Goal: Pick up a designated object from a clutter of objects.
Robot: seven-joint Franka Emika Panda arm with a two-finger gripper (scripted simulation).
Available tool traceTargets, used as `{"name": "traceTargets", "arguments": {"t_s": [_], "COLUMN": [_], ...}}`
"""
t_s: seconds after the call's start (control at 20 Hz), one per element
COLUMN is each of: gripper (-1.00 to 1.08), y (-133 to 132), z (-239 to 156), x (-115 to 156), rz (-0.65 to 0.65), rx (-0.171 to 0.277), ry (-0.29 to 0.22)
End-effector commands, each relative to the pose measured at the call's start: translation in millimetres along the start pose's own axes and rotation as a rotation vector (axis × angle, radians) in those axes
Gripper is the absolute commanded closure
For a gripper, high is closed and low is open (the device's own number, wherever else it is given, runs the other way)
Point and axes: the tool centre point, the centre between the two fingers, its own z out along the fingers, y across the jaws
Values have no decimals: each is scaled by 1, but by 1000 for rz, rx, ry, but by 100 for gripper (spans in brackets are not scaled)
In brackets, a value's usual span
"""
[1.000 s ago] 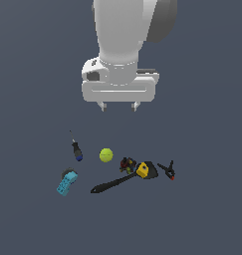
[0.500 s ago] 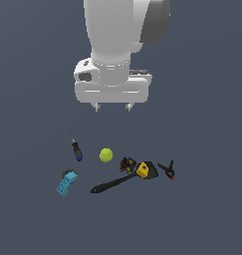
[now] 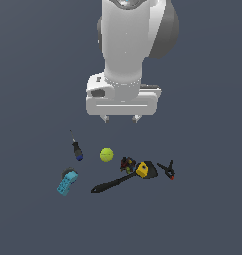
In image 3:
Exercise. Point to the black spatula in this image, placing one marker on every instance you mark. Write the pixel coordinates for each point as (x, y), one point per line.
(119, 181)

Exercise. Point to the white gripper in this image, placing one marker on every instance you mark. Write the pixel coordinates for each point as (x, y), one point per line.
(120, 101)

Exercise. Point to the cyan perforated toy block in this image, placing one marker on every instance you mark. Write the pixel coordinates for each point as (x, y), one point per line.
(66, 183)

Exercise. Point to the black blue-tipped screwdriver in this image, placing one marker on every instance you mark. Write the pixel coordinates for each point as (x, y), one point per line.
(76, 148)

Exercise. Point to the yellow-green tennis ball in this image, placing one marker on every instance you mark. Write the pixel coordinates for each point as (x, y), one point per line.
(106, 155)

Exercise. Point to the dark multicolour toy figure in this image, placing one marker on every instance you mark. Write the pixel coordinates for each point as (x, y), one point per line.
(127, 165)

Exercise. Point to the yellow toy block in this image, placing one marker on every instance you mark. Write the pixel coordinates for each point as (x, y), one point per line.
(142, 170)

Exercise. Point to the black spring clamp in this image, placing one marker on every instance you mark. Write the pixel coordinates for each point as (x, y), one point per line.
(168, 169)

